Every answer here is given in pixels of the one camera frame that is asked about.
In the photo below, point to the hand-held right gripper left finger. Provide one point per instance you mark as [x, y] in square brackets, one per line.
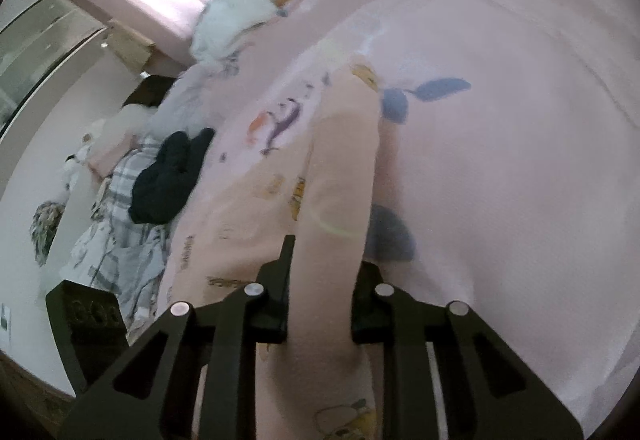
[272, 290]

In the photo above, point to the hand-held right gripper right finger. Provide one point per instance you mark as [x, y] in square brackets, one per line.
[367, 305]

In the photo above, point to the pink bear-print pants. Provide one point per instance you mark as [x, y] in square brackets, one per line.
[340, 170]

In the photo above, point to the plaid bedding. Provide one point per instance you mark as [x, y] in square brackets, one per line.
[125, 240]

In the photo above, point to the patterned bag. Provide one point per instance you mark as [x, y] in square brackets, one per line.
[46, 230]

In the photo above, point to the black cloth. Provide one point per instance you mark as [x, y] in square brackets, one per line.
[165, 180]

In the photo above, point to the white plush toys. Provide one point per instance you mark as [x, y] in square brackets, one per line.
[107, 135]

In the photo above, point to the pink animal-print blanket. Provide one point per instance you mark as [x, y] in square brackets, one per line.
[500, 120]

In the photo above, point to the dark cushion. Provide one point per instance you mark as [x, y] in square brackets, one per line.
[150, 92]

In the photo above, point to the glass-door cabinet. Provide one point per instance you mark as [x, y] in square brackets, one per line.
[35, 55]

